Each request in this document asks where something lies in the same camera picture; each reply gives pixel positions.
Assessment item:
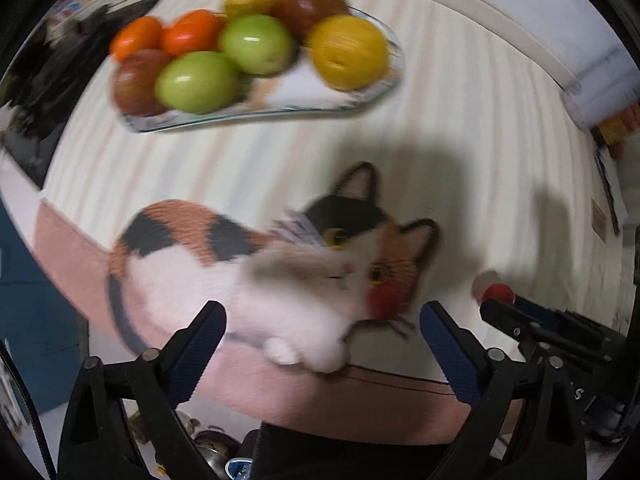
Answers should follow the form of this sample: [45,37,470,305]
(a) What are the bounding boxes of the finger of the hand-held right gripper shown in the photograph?
[514,295,568,328]
[479,298,533,343]

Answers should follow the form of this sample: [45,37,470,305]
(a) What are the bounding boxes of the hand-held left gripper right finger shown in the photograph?
[420,301,587,480]

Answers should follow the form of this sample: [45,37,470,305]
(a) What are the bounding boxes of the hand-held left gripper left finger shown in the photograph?
[57,300,227,480]

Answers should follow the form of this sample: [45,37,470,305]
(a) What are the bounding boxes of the red cherry tomato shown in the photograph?
[481,282,516,306]
[365,284,402,321]

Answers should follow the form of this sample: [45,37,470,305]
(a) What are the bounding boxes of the green apple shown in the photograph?
[218,14,297,76]
[154,51,242,115]

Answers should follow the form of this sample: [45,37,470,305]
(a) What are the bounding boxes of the floral oval ceramic plate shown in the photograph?
[117,5,406,134]

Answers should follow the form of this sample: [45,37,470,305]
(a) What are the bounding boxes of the dark red round fruit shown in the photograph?
[114,48,173,117]
[272,0,350,41]

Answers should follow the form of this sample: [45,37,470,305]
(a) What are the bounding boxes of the large yellow citrus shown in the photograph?
[305,14,390,92]

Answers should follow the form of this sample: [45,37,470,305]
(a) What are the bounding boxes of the orange tangerine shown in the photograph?
[161,9,227,58]
[109,16,163,61]

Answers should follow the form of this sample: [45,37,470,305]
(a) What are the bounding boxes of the small brown card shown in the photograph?
[590,199,608,243]

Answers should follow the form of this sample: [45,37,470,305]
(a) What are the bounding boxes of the calico cat shaped mat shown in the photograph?
[105,161,441,374]

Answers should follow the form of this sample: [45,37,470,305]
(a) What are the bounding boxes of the white phone with dark case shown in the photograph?
[592,146,628,236]

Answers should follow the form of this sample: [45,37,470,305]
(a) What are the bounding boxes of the person's dark trousers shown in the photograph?
[252,421,466,480]

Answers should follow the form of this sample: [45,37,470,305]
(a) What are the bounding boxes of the striped table cloth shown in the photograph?
[31,0,626,433]

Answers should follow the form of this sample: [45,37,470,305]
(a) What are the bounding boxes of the blue kitchen cabinet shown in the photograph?
[0,200,91,413]

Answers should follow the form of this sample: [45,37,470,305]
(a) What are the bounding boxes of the black gas stove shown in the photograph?
[0,0,166,191]

